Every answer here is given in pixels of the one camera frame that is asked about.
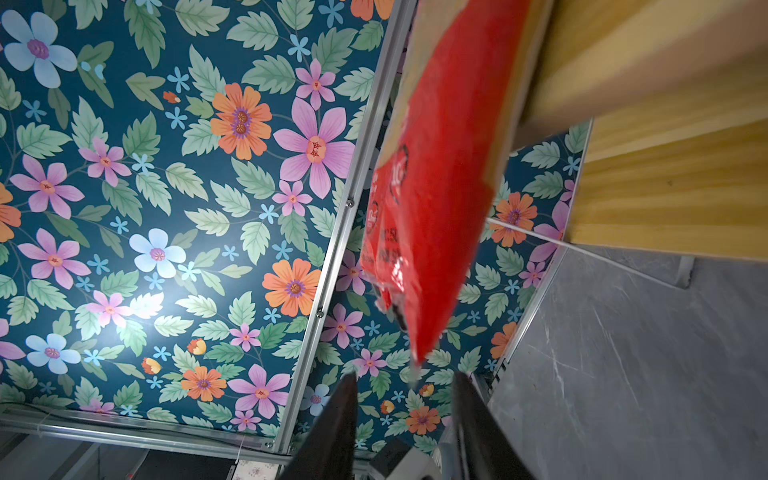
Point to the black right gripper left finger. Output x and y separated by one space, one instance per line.
328 450

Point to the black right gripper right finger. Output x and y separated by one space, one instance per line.
481 449

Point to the white metal wooden shelf rack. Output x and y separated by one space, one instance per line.
674 98

